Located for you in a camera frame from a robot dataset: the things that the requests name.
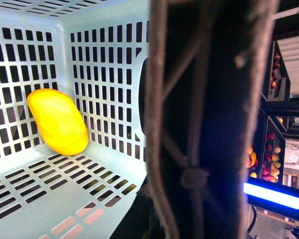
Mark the blue light bar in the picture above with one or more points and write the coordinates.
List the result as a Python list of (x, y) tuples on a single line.
[(271, 195)]

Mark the yellow mango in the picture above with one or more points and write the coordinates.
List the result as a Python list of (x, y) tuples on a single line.
[(59, 122)]

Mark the light blue plastic basket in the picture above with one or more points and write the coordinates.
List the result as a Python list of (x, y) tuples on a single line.
[(72, 75)]

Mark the brown basket handle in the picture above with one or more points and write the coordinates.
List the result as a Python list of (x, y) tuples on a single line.
[(205, 72)]

